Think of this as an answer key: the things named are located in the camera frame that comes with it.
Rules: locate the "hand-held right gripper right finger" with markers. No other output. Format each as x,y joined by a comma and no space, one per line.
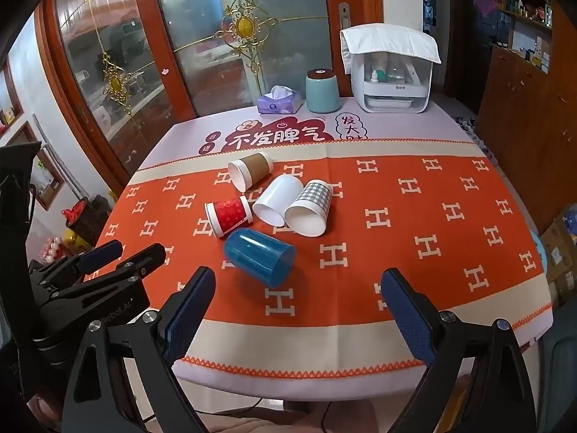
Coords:
410,320

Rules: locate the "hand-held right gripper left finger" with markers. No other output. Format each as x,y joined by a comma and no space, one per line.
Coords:
189,313

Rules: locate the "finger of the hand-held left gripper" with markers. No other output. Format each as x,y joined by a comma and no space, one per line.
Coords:
101,252
142,259

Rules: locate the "blue plastic cup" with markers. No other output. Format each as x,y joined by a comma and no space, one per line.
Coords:
259,257

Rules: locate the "red paper cup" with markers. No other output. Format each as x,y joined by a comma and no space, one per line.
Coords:
232,216

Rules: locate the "brown paper cup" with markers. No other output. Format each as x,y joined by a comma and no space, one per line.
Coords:
257,167

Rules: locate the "white cup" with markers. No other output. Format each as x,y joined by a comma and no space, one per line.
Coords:
281,194

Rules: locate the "grey checked paper cup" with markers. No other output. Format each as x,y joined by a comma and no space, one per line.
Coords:
315,196

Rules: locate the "orange printed tablecloth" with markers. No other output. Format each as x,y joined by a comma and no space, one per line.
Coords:
405,234

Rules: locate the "cardboard boxes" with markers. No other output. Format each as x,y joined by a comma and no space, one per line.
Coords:
559,252

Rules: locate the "small gold door ornament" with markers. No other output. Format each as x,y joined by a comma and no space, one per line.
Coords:
115,83

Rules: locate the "wooden glass sliding door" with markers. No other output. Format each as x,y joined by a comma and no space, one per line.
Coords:
148,54

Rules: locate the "purple tissue box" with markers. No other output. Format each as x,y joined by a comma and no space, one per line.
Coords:
279,103

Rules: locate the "white countertop appliance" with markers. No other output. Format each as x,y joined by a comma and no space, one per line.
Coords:
392,92

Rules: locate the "wooden cabinet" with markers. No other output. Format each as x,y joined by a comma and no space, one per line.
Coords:
523,112

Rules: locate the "teal canister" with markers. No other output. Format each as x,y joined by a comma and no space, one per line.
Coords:
322,92

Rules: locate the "large gold door ornament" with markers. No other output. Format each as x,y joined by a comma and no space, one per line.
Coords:
245,25

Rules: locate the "white folded towel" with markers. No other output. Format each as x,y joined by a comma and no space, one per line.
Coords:
390,43

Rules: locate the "wooden picture frame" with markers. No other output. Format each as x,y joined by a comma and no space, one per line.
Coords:
45,180

